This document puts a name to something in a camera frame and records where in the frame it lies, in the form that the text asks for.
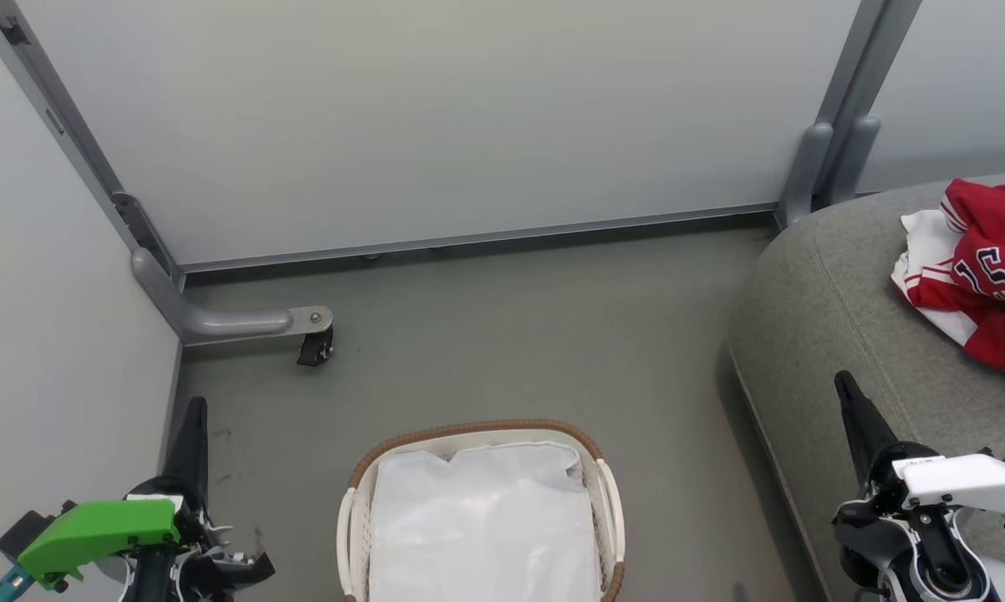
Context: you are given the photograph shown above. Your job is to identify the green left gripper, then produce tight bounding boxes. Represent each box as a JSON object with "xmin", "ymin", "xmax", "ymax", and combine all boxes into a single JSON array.
[{"xmin": 18, "ymin": 397, "xmax": 212, "ymax": 586}]

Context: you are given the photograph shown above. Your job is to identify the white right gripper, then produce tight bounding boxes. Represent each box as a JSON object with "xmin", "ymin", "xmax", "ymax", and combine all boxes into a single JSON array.
[{"xmin": 834, "ymin": 370, "xmax": 1005, "ymax": 516}]

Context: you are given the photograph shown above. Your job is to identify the red white printed jersey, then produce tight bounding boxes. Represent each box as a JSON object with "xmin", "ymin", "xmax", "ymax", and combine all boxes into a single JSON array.
[{"xmin": 891, "ymin": 178, "xmax": 1005, "ymax": 335}]

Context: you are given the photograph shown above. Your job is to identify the white laundry basket brown rim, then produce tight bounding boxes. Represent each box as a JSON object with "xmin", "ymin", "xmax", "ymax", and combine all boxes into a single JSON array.
[{"xmin": 337, "ymin": 418, "xmax": 627, "ymax": 602}]

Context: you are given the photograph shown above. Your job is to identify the white cloth basket liner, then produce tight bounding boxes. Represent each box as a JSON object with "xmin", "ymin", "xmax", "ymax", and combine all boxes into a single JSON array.
[{"xmin": 369, "ymin": 441, "xmax": 602, "ymax": 602}]

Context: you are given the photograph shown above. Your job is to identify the grey fabric sofa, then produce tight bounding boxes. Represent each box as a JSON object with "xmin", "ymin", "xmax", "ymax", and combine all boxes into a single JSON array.
[{"xmin": 727, "ymin": 171, "xmax": 1005, "ymax": 602}]

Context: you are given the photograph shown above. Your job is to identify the long grey partition foot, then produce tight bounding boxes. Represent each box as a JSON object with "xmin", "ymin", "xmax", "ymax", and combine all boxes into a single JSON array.
[{"xmin": 130, "ymin": 248, "xmax": 334, "ymax": 346}]

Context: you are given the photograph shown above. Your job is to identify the black caster wheel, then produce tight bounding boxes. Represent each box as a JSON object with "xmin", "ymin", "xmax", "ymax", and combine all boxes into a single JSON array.
[{"xmin": 296, "ymin": 326, "xmax": 337, "ymax": 368}]

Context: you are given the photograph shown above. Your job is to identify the short grey partition foot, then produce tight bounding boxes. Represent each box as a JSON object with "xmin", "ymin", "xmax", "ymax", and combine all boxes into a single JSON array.
[
  {"xmin": 829, "ymin": 115, "xmax": 882, "ymax": 207},
  {"xmin": 774, "ymin": 123, "xmax": 834, "ymax": 229}
]

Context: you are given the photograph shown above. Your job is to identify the teal cable connector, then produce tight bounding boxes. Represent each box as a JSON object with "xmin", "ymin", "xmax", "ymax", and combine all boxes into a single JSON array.
[{"xmin": 0, "ymin": 564, "xmax": 39, "ymax": 602}]

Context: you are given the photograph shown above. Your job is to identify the grey partition post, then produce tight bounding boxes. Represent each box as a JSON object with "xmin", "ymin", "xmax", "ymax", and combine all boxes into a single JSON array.
[
  {"xmin": 812, "ymin": 0, "xmax": 923, "ymax": 202},
  {"xmin": 0, "ymin": 0, "xmax": 187, "ymax": 285}
]

